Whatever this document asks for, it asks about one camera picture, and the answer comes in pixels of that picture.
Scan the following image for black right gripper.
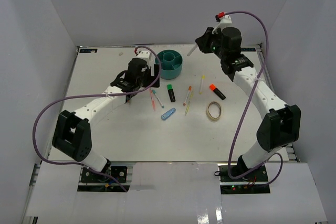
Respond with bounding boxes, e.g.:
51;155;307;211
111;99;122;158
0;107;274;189
195;28;226;61

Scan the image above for white pen teal cap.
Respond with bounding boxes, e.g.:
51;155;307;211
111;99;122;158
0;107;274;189
152;89;165;108

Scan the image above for green cap black highlighter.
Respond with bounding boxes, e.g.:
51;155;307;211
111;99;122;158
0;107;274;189
166;84;176;102

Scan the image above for white marker yellow cap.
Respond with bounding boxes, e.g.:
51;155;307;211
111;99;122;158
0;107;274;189
199;74;205;94

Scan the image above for white marker orange cap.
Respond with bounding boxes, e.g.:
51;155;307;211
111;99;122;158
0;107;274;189
183;86;192;106

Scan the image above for orange cap black highlighter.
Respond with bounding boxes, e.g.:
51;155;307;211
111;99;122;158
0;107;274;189
209;84;226;100

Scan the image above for white pen orange cap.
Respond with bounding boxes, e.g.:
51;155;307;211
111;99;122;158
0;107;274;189
187;44;197;57

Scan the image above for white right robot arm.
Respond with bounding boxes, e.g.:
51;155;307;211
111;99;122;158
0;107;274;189
195;27;301;182

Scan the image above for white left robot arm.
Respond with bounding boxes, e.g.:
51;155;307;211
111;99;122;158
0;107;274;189
52;57;160;182

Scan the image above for pink pen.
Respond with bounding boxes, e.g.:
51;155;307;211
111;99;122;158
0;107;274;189
149;89;156;111

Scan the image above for teal round organizer container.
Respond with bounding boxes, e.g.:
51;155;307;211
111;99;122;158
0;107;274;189
157;49;183;80

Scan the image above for right black table label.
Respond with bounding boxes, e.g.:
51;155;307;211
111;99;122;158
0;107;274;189
241;47;256;52

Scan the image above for black table label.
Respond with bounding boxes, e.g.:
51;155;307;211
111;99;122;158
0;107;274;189
241;47;256;52
79;48;98;54

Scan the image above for blue correction tape dispenser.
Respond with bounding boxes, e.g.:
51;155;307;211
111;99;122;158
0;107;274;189
161;108;176;121

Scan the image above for thin yellow pen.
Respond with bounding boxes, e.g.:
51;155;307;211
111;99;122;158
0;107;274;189
184;91;194;116

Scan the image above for left black table label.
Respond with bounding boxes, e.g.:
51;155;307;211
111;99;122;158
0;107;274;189
79;48;98;54

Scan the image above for beige masking tape roll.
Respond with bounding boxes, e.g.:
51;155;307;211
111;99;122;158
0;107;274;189
206;101;222;122

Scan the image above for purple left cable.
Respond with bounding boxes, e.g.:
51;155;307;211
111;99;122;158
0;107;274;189
32;46;162;192

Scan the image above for purple cable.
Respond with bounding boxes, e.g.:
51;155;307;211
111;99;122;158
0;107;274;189
32;46;162;192
219;10;284;187

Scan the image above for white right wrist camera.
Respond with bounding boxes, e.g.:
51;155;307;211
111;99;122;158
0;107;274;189
212;12;232;34

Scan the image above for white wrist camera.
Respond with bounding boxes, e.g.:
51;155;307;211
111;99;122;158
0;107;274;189
212;12;232;34
135;49;155;68

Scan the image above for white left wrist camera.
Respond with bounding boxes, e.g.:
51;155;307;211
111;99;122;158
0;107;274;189
135;49;155;68

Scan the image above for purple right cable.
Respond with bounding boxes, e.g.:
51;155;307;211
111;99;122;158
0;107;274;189
219;10;284;187

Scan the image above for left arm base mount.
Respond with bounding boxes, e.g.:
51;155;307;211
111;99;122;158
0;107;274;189
80;166;128;183

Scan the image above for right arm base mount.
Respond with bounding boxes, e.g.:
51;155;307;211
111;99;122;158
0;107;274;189
214;165;271;196

